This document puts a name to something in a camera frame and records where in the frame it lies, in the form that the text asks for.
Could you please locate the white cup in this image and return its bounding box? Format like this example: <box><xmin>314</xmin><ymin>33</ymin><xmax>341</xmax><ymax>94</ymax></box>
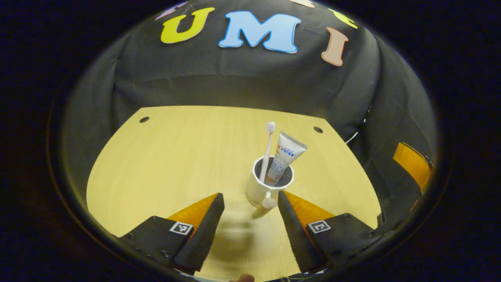
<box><xmin>246</xmin><ymin>156</ymin><xmax>294</xmax><ymax>219</ymax></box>

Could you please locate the white toothpaste tube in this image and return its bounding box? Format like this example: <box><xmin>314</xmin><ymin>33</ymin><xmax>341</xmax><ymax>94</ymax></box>
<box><xmin>265</xmin><ymin>132</ymin><xmax>308</xmax><ymax>185</ymax></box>

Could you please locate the light wooden desktop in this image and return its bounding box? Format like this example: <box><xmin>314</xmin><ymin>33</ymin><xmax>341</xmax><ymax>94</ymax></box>
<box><xmin>86</xmin><ymin>105</ymin><xmax>382</xmax><ymax>282</ymax></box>

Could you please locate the black backdrop cloth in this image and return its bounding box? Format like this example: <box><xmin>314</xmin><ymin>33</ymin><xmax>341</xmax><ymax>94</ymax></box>
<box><xmin>63</xmin><ymin>0</ymin><xmax>437</xmax><ymax>231</ymax></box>

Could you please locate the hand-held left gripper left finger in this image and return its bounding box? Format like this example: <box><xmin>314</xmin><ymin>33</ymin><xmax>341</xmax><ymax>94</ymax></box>
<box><xmin>119</xmin><ymin>193</ymin><xmax>225</xmax><ymax>275</ymax></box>

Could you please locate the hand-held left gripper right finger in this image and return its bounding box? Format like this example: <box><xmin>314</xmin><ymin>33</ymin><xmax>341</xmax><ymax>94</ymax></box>
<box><xmin>277</xmin><ymin>191</ymin><xmax>376</xmax><ymax>273</ymax></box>

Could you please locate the pale pink toothbrush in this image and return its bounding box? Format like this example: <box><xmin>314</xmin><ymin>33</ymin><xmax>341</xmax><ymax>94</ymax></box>
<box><xmin>259</xmin><ymin>121</ymin><xmax>276</xmax><ymax>183</ymax></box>

